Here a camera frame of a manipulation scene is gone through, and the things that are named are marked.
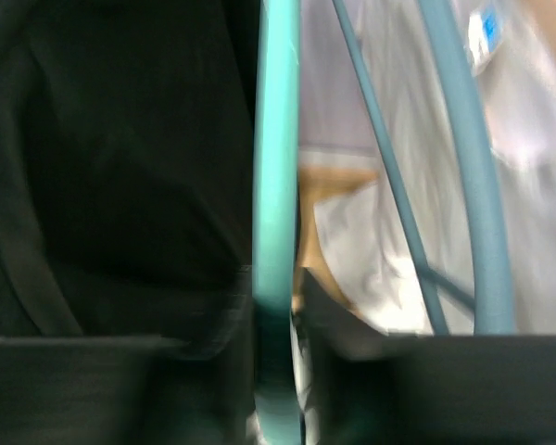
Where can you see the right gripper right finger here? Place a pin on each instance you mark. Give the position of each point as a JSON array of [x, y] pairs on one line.
[[344, 332]]

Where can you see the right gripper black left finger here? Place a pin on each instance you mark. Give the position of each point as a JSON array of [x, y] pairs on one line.
[[222, 320]]

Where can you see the grey-blue plastic hanger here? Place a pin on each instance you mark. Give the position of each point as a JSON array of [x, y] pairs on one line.
[[492, 300]]

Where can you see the teal plastic hanger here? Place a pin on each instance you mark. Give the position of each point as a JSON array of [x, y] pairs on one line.
[[275, 217]]

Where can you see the white t-shirt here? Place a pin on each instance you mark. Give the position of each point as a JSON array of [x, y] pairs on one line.
[[361, 234]]

